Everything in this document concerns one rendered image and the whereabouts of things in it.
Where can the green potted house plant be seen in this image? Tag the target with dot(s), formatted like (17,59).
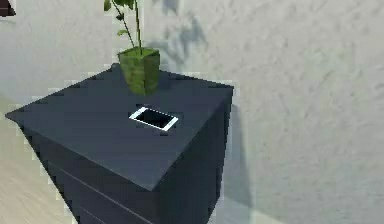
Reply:
(141,71)

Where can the dark grey chest of drawers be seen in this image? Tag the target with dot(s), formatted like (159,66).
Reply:
(100,140)

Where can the white-edged black phone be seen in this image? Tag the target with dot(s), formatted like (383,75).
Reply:
(154,119)

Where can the dark brown furniture corner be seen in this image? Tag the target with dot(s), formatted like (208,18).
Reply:
(5,8)

